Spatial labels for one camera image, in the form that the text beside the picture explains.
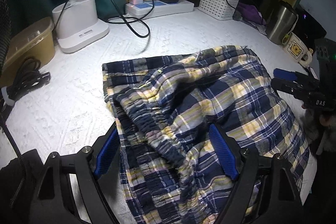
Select stainless steel tumbler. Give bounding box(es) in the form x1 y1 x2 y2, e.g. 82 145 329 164
265 1 298 45

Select brown lidded container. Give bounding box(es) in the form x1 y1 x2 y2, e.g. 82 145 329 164
1 17 55 87

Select white cartoon mug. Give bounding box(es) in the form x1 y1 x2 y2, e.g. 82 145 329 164
282 32 313 68

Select white desk lamp base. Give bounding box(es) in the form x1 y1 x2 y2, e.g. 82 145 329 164
52 0 109 53

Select black lamp power cable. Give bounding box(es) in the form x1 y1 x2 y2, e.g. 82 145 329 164
68 0 151 38

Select purple cloth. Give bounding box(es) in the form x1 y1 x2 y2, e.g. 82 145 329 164
236 2 266 25

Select blue yellow plaid pants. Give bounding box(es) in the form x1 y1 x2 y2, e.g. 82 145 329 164
102 46 309 223

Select white power strip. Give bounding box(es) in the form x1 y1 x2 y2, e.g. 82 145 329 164
125 0 194 19

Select white perforated storage basket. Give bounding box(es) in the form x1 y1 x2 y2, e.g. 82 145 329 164
198 0 239 20

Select black coiled cable bundle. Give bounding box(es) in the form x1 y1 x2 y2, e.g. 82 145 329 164
0 56 52 109

